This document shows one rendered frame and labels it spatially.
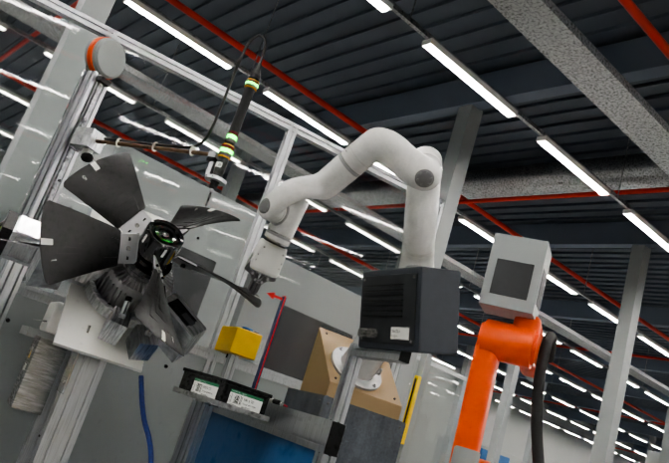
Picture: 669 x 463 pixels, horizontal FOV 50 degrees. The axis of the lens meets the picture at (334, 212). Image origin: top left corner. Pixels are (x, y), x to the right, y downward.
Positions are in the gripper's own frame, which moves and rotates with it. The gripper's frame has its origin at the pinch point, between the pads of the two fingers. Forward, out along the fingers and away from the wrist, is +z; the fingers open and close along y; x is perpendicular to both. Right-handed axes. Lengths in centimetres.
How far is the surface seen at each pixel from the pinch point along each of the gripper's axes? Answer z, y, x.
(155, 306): 12.0, 30.2, 19.2
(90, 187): -6, 55, -20
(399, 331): -13, -10, 70
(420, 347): -13, -12, 78
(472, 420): 65, -305, -243
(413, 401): 105, -376, -421
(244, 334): 19.0, -12.4, -21.7
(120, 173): -14, 48, -21
